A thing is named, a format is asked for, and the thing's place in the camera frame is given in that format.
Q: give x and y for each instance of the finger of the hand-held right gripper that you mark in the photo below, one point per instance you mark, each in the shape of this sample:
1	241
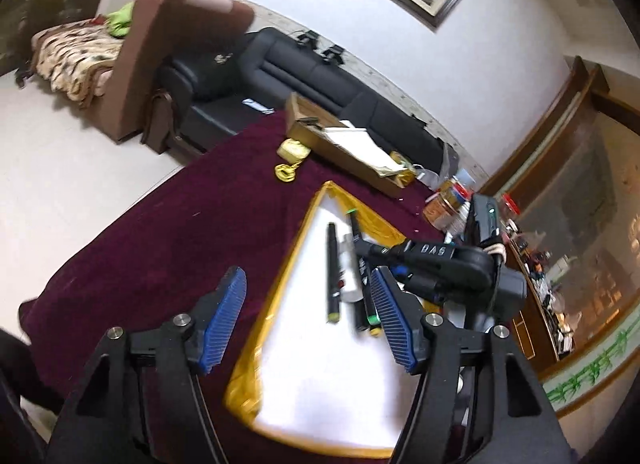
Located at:
382	251
417	284

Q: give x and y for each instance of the wooden counter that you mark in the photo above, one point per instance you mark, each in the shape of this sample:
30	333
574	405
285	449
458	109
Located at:
575	184

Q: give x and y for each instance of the purple tablecloth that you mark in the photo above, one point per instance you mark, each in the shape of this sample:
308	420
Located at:
175	224

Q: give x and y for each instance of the gold-rimmed tray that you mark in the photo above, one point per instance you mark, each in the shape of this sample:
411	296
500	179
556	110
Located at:
320	384

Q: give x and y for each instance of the clear jar with red lid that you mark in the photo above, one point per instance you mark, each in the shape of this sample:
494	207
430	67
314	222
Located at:
511	206

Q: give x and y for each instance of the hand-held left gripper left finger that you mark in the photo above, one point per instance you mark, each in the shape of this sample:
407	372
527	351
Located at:
225	324

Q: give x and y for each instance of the white squeeze bottle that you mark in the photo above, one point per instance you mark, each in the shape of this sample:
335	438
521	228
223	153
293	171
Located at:
350	269

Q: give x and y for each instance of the black marker yellow-green band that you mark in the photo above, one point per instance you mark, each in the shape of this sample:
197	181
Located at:
332	269

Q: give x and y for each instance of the amber jar with red lid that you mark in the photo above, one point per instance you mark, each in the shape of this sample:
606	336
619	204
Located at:
447	201

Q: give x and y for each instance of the small gold box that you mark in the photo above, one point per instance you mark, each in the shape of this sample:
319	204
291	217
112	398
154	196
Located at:
294	148

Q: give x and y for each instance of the white paper sheets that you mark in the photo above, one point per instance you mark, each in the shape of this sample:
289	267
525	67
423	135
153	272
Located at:
360	144

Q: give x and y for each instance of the gold ribbon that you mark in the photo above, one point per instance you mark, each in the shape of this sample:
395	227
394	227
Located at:
286	172

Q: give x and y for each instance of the phone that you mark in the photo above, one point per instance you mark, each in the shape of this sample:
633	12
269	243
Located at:
258	106

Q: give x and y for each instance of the long cardboard box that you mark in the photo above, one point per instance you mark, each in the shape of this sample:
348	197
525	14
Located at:
345	149

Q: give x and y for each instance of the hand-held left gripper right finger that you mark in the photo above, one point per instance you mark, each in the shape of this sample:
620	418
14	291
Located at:
395	329

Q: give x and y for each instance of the black leather sofa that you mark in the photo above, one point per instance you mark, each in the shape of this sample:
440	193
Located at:
300	79

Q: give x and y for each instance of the brown sofa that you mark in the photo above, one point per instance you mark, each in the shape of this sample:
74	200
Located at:
150	44

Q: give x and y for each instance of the pile of assorted small tools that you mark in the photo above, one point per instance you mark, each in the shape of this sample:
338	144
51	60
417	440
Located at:
545	289

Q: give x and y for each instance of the black gadget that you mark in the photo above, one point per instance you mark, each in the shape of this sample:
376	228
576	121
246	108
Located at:
308	38

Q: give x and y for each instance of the patterned blanket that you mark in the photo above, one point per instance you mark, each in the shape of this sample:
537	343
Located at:
75	59

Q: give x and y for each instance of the black marker green end cap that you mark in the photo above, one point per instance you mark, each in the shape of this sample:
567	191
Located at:
353	224

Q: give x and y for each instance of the green cloth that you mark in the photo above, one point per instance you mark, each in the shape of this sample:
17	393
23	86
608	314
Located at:
121	19

